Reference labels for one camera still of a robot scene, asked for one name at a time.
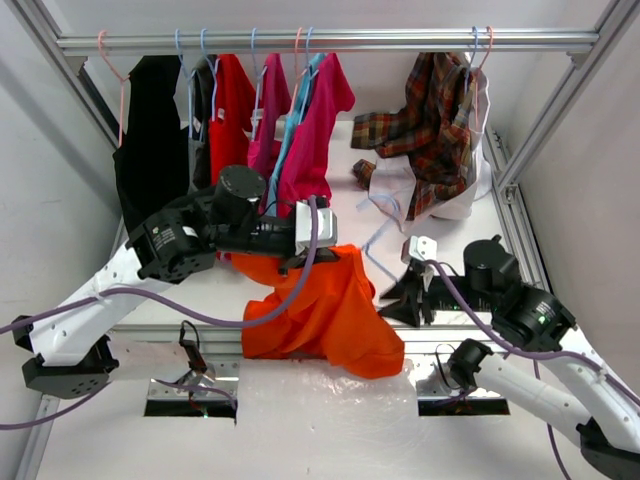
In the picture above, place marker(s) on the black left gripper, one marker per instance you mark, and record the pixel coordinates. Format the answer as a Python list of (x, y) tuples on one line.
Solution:
[(304, 255)]

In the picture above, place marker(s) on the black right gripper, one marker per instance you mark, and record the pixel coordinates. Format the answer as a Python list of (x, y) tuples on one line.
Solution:
[(412, 297)]

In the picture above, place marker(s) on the orange t shirt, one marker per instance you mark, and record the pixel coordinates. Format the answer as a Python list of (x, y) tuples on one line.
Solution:
[(332, 318)]

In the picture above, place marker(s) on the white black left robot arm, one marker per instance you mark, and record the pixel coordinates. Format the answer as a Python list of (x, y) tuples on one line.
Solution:
[(73, 351)]

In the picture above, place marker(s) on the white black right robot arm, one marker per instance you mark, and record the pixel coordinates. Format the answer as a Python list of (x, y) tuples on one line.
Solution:
[(548, 368)]

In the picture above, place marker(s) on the magenta hanging shirt right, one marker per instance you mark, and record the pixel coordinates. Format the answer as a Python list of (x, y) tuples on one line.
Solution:
[(304, 171)]

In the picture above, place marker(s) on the magenta hanging shirt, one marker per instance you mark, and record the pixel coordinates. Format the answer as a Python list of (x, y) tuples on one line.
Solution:
[(304, 171), (275, 102)]

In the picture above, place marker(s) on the red hanging t shirt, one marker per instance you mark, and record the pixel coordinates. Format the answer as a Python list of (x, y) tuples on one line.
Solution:
[(231, 118)]

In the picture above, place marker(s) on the magenta hanging shirt left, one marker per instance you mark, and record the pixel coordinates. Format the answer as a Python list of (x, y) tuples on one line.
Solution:
[(275, 102)]

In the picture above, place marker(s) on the plaid flannel shirt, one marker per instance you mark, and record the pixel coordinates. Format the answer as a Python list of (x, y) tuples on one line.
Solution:
[(431, 130)]

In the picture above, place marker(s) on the blue hanger right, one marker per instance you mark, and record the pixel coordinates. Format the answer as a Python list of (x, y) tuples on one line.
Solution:
[(470, 61)]

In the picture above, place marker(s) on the white hanging garment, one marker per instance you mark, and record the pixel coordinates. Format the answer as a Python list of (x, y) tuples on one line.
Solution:
[(394, 176)]

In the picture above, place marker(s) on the teal hanging garment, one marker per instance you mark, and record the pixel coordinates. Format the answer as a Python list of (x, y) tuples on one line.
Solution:
[(293, 119)]

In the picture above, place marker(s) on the black hanging garment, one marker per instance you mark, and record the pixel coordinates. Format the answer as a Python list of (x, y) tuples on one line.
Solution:
[(151, 165)]

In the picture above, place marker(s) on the grey hanging garment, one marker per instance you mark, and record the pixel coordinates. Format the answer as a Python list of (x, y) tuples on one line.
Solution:
[(201, 86)]

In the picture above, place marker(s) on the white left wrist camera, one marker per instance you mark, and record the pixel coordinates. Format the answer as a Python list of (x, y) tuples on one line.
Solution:
[(320, 226)]

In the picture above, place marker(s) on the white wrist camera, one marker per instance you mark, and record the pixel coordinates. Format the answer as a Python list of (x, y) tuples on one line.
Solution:
[(416, 253), (320, 226)]

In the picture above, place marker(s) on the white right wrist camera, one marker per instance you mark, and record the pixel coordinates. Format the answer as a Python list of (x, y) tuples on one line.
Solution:
[(416, 253)]

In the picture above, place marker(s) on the aluminium frame front rail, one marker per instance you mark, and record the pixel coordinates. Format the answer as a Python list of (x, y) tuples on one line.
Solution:
[(227, 342)]

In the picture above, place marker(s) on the aluminium hanging rail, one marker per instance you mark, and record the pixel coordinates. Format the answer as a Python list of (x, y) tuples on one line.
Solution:
[(346, 40)]

